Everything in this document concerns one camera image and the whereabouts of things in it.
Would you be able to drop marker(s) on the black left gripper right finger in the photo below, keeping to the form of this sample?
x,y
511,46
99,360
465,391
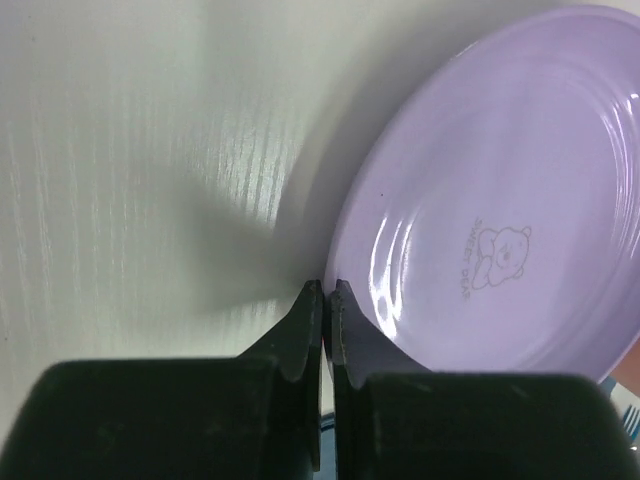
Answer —
x,y
395,419

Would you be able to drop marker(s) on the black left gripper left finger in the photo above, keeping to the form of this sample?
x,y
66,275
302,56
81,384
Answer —
x,y
252,416

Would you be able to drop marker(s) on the purple plastic plate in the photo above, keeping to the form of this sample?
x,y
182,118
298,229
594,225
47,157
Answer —
x,y
494,226

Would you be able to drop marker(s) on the blue plastic fork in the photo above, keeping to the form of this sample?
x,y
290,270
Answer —
x,y
631,422

